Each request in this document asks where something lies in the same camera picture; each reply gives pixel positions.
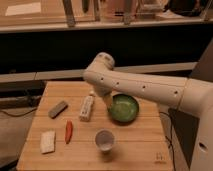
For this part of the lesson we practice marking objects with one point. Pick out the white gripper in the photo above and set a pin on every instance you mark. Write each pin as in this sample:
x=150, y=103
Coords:
x=108, y=100

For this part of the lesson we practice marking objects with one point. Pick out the grey rectangular eraser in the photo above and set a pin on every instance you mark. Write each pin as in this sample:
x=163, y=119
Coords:
x=57, y=109

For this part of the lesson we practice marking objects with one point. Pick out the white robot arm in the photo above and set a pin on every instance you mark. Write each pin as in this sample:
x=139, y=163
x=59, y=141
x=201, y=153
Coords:
x=188, y=95

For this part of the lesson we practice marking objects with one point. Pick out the green ceramic bowl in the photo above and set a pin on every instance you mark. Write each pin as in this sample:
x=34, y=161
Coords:
x=124, y=109

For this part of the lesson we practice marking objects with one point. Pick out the white tube with cap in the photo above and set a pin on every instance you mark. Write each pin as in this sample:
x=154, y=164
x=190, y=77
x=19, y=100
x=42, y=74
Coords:
x=86, y=107

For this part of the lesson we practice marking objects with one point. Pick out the small white cup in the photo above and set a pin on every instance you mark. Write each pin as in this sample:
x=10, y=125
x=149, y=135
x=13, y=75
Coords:
x=104, y=140

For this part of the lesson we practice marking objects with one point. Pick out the white rectangular sponge block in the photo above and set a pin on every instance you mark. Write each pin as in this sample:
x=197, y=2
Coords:
x=47, y=143

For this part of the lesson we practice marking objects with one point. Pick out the white paper sheet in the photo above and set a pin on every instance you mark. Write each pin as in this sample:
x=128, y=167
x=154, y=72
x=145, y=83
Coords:
x=21, y=9

